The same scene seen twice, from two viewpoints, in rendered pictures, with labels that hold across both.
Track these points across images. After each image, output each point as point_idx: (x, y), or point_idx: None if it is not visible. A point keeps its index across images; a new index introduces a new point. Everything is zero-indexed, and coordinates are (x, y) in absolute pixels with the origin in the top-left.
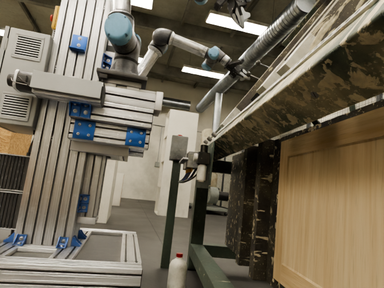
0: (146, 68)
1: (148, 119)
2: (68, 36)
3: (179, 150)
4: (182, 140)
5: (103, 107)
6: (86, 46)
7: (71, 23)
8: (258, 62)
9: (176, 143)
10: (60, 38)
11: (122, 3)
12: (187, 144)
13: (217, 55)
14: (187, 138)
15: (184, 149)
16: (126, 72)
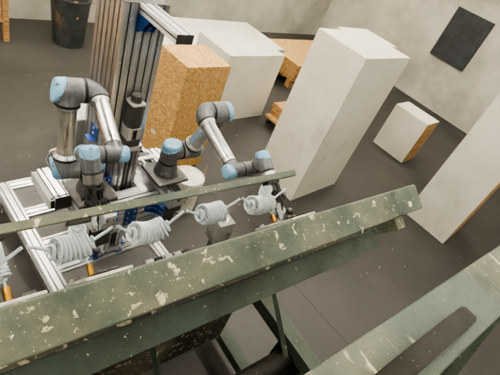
0: (199, 137)
1: (86, 232)
2: (90, 121)
3: (212, 232)
4: (216, 225)
5: (71, 205)
6: (96, 135)
7: (91, 111)
8: (286, 210)
9: (211, 225)
10: (87, 120)
11: (57, 149)
12: (218, 233)
13: (227, 178)
14: (220, 227)
15: (215, 234)
16: (78, 192)
